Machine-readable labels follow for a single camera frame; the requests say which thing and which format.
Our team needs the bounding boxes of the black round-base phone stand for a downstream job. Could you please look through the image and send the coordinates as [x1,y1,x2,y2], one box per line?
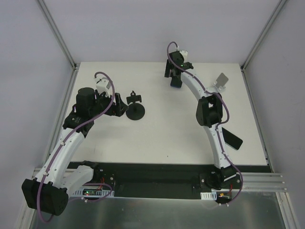
[126,91,145,121]

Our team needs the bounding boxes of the blue-edged black smartphone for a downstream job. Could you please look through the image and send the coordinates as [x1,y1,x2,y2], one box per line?
[170,77,183,88]

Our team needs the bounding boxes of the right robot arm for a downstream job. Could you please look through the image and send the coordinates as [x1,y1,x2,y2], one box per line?
[164,51,237,190]

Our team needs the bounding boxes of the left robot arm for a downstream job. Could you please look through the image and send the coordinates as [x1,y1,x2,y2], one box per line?
[21,87,127,216]

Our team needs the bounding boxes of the white folding phone stand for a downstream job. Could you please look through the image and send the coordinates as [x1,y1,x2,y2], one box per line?
[207,73,229,93]

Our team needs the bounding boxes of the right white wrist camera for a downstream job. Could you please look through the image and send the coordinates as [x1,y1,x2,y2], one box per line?
[177,49,188,61]

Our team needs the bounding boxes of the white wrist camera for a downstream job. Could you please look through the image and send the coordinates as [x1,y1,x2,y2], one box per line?
[95,77,111,97]
[177,49,188,61]

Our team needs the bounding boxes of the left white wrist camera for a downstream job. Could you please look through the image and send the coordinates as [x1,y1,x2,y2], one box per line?
[95,77,111,97]

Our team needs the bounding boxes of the left white cable duct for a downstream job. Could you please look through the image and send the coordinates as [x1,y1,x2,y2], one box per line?
[71,187,114,198]

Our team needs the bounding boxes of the white cable duct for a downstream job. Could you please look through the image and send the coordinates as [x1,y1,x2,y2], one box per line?
[71,187,114,198]
[200,189,233,201]

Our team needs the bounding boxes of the left aluminium frame post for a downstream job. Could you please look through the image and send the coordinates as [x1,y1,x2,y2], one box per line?
[35,0,78,70]

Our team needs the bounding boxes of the aluminium frame post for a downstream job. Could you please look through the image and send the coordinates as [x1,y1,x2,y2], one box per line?
[241,0,289,72]
[35,0,78,70]

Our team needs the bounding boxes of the right aluminium frame post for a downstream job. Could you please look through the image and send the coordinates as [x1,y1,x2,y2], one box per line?
[241,0,289,72]

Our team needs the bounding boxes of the right white cable duct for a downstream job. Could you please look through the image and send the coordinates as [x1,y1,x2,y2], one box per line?
[200,189,233,201]

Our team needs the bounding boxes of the aluminium extrusion rail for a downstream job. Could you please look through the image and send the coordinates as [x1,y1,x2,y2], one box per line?
[242,173,288,192]

